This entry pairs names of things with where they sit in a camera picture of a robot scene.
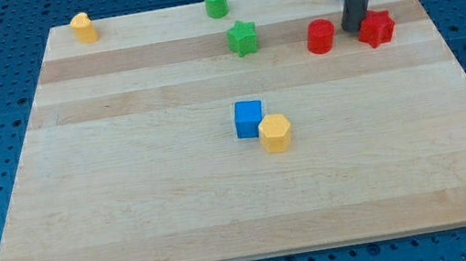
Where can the yellow hexagon block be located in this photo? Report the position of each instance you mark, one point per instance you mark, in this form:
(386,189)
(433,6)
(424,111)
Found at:
(275,133)

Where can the red star block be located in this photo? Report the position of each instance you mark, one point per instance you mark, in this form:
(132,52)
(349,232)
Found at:
(376,28)

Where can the red cylinder block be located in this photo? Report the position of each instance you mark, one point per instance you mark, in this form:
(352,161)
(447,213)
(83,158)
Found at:
(320,36)

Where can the green star block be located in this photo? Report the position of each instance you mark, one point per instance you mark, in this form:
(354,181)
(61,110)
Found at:
(242,38)

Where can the green cylinder block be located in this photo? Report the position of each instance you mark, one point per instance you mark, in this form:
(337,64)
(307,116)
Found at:
(216,8)

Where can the blue cube block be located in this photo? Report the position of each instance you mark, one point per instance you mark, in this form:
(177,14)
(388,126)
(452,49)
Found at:
(247,117)

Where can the wooden board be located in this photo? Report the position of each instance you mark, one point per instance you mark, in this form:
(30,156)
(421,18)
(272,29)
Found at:
(131,152)

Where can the yellow heart block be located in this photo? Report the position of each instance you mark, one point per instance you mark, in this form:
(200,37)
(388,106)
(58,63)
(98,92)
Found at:
(83,28)

